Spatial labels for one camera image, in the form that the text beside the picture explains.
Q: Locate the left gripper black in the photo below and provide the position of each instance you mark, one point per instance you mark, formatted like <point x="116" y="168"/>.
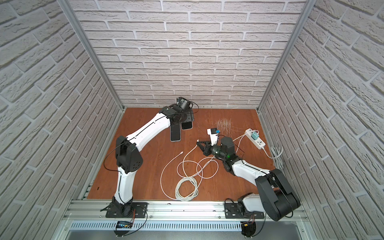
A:
<point x="182" y="119"/>

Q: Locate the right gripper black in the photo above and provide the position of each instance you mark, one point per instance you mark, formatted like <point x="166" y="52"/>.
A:
<point x="204" y="149"/>

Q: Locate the pink-cased smartphone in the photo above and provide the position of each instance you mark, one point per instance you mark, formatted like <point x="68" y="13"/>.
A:
<point x="187" y="125"/>

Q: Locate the green-cased smartphone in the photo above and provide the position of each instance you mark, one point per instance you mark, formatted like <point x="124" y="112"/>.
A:
<point x="175" y="133"/>

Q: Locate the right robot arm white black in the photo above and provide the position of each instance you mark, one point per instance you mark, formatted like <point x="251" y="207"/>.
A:
<point x="275" y="196"/>

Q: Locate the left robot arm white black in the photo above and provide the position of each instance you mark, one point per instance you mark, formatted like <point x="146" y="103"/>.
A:
<point x="128" y="151"/>

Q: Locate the teal USB charger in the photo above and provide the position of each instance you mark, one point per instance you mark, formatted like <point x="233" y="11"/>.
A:
<point x="254" y="135"/>

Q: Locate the white power strip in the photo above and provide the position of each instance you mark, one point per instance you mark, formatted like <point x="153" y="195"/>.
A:
<point x="259" y="143"/>

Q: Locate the right small circuit board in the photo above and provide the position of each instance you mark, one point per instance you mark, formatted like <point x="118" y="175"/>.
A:
<point x="248" y="229"/>

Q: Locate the small circuit board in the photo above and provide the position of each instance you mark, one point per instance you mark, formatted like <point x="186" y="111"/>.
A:
<point x="124" y="225"/>
<point x="248" y="229"/>

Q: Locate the left small circuit board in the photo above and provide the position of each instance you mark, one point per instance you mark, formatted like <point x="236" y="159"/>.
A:
<point x="124" y="225"/>

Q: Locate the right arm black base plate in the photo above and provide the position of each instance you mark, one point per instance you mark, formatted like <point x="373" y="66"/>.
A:
<point x="248" y="206"/>

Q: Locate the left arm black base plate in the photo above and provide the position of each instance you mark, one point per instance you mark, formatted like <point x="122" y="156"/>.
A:
<point x="128" y="210"/>

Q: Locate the aluminium front rail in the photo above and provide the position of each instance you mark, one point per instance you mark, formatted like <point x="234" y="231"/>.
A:
<point x="156" y="210"/>

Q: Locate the aluminium frame post left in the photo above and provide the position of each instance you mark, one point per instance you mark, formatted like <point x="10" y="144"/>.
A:
<point x="76" y="25"/>

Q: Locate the aluminium frame post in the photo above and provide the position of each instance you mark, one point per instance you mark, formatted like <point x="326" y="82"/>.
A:
<point x="76" y="25"/>
<point x="290" y="45"/>

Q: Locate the aluminium frame post right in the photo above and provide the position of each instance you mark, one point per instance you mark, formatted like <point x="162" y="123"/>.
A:
<point x="290" y="45"/>

